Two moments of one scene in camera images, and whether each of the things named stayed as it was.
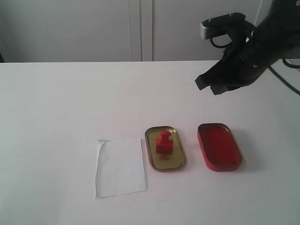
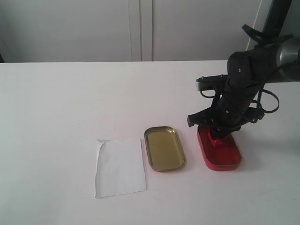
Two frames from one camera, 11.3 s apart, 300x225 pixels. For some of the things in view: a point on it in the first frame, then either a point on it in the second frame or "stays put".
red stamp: (164, 146) to (214, 142)
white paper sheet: (120, 168) stays put
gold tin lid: (160, 162) stays put
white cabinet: (66, 31) stays put
